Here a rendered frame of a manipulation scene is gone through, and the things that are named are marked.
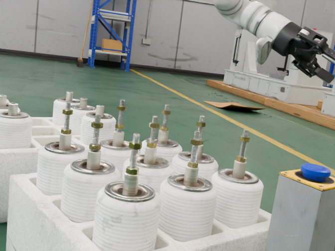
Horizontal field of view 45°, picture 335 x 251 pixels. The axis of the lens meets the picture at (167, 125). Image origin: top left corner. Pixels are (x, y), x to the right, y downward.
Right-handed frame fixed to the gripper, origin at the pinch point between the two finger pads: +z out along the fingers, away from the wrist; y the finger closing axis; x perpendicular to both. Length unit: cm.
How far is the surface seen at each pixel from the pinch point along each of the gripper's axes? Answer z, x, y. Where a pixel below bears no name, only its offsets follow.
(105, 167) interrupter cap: -14, 49, -21
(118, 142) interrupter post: -21.0, 44.1, -8.3
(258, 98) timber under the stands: -93, -92, 321
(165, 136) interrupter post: -17.7, 35.9, -0.2
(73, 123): -49, 50, 20
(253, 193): 6.5, 34.2, -13.1
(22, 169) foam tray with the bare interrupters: -39, 65, 2
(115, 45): -357, -62, 450
